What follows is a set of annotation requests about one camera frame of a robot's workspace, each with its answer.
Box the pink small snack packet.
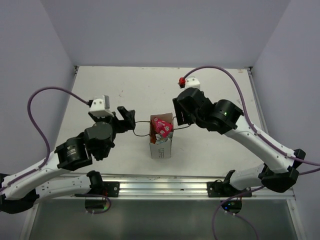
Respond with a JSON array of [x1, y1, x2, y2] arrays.
[[152, 117, 173, 138]]

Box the white paper coffee bag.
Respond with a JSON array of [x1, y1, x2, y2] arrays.
[[132, 112, 191, 160]]

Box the silver mints sachet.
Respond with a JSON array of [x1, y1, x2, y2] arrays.
[[150, 132, 173, 145]]

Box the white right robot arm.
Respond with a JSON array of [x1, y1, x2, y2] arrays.
[[172, 87, 306, 197]]

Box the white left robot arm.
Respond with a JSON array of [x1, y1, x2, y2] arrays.
[[0, 106, 136, 214]]

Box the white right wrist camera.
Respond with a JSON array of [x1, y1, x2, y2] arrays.
[[178, 76, 201, 90]]

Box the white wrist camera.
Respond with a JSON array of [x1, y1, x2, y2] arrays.
[[178, 76, 201, 90], [89, 95, 114, 118]]

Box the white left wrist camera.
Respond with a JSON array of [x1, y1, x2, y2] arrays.
[[89, 95, 114, 118]]

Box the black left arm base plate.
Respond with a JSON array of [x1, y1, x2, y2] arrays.
[[74, 181, 120, 198]]

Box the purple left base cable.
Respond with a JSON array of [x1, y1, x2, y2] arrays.
[[84, 193, 112, 215]]

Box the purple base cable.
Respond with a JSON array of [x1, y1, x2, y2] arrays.
[[84, 193, 112, 215], [211, 167, 320, 240]]

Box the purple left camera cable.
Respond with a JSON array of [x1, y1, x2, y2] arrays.
[[0, 86, 91, 193]]

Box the purple camera cable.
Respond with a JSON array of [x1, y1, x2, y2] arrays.
[[183, 65, 320, 167], [0, 86, 91, 193]]

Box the aluminium rail frame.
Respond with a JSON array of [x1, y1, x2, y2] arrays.
[[31, 174, 296, 201]]

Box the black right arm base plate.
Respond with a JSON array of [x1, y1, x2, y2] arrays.
[[206, 179, 252, 198]]

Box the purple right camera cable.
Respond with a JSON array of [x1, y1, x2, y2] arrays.
[[183, 65, 320, 167]]

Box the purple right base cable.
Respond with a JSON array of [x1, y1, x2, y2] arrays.
[[211, 167, 320, 240]]

